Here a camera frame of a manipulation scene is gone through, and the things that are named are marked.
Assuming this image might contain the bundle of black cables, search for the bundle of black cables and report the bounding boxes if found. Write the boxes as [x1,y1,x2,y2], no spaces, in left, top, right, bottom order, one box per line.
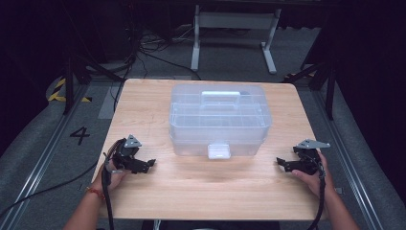
[111,18,202,113]

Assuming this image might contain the red bracelet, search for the red bracelet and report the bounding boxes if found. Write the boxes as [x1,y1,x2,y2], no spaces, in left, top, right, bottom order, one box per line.
[85,186,106,201]

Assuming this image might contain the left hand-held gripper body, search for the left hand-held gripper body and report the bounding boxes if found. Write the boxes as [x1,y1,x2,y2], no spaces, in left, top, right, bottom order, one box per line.
[109,133,147,174]

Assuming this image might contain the clear plastic storage box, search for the clear plastic storage box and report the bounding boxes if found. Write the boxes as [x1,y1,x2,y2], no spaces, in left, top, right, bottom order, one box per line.
[168,83,273,160]

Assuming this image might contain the yellow black floor tape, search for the yellow black floor tape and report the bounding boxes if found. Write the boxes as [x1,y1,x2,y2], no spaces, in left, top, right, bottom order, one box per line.
[47,78,94,104]

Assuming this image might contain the black floor cable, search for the black floor cable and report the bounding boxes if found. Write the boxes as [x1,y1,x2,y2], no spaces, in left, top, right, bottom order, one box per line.
[0,161,101,219]

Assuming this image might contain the metal floor rail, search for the metal floor rail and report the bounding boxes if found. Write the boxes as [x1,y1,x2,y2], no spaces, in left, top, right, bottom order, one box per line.
[0,85,92,230]
[311,90,386,230]

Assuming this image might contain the black tripod stand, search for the black tripod stand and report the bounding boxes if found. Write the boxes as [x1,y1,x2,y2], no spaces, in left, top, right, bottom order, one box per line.
[61,47,124,116]
[282,60,337,122]

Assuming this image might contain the grey metal table frame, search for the grey metal table frame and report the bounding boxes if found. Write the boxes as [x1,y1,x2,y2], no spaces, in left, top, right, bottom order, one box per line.
[190,4,282,76]

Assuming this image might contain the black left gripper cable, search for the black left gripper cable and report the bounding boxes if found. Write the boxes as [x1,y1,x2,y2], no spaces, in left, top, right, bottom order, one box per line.
[101,152,116,230]

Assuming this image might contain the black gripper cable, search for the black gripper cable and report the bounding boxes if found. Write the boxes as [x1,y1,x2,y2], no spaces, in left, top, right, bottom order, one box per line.
[101,152,116,230]
[305,161,327,230]

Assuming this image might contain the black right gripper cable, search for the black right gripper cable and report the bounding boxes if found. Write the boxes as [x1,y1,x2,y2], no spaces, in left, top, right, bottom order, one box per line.
[305,161,327,230]

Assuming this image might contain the person's left hand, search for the person's left hand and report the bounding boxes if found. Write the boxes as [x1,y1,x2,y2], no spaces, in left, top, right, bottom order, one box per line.
[92,161,133,195]

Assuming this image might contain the person's right hand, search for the person's right hand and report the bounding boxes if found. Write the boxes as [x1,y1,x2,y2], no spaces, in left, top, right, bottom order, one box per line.
[291,152,335,199]

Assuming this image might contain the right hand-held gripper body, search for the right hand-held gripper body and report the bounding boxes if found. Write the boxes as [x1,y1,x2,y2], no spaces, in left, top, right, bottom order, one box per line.
[293,138,331,176]

